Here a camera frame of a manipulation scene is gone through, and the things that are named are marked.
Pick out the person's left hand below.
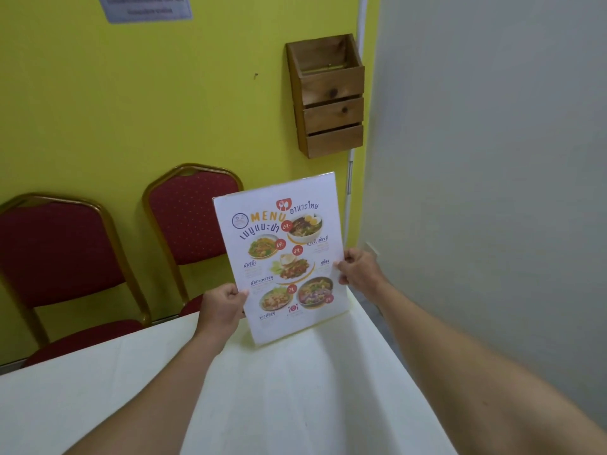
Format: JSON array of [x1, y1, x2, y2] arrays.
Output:
[[197, 282, 250, 344]]

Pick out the person's right hand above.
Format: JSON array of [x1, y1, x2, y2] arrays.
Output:
[[333, 247, 391, 304]]

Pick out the menu with large food photos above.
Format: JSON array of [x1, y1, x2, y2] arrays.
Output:
[[212, 171, 350, 348]]

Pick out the person's left forearm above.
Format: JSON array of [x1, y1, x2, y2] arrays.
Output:
[[64, 326, 228, 455]]

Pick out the person's right forearm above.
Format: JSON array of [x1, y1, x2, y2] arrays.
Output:
[[374, 279, 607, 455]]

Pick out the red padded gold-framed chair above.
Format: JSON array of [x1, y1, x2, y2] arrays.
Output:
[[142, 163, 245, 318], [0, 193, 152, 368]]

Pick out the table with white tablecloth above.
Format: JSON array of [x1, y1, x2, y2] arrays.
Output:
[[0, 286, 458, 455]]

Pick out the wooden wall box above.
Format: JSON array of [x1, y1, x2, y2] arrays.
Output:
[[285, 33, 366, 160]]

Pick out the white paper wall sign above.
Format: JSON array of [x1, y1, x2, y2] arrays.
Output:
[[97, 0, 193, 24]]

